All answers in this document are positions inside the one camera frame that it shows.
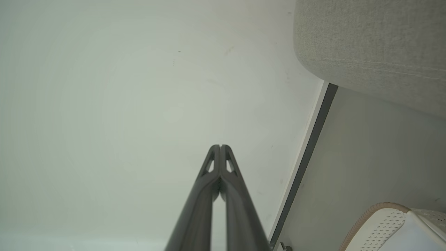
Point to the grey metal foot bracket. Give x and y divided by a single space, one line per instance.
284 247

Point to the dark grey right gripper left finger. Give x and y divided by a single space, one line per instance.
195 216

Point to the grey fabric sofa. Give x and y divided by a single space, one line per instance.
376 45

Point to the white laundry basket brown rim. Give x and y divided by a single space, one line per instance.
386 226

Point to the white black wall baseboard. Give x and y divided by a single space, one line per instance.
306 157

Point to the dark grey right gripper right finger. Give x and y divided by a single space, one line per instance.
242 216

